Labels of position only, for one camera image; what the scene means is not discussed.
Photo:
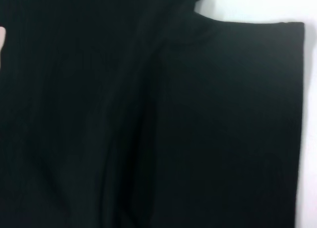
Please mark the black shirt with FREE print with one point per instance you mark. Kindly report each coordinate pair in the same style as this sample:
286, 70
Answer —
148, 114

